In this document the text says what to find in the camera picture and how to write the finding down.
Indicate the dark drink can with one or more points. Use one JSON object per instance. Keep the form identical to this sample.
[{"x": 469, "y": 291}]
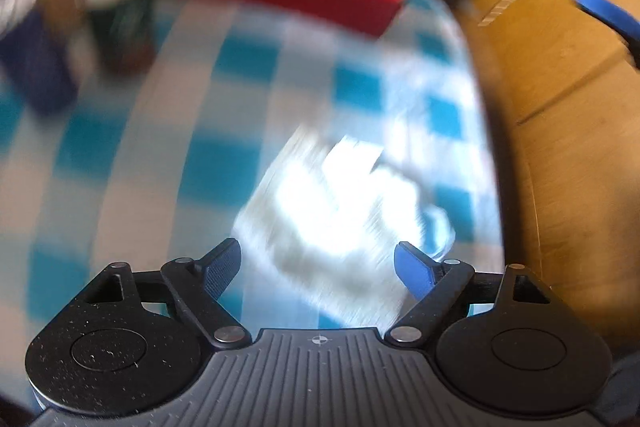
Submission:
[{"x": 122, "y": 22}]

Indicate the white cloth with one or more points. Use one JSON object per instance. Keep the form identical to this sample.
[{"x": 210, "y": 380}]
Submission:
[{"x": 340, "y": 207}]

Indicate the dark blue object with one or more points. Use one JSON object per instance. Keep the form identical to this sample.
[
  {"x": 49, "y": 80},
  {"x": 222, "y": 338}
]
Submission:
[{"x": 37, "y": 67}]

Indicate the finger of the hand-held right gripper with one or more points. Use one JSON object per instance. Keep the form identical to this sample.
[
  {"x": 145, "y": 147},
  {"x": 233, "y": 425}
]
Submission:
[{"x": 605, "y": 9}]

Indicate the brown cardboard sheet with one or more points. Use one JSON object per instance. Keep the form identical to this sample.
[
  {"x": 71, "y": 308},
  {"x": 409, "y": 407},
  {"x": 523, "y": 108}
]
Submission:
[{"x": 565, "y": 107}]

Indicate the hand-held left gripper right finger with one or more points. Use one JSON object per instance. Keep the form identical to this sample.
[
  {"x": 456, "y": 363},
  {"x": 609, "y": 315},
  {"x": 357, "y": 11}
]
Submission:
[{"x": 415, "y": 269}]

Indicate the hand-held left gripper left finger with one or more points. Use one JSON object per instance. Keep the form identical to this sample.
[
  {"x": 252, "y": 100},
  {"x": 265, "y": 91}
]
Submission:
[{"x": 222, "y": 264}]

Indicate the blue checkered tablecloth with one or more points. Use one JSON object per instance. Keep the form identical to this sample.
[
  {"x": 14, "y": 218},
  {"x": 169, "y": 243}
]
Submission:
[{"x": 200, "y": 117}]

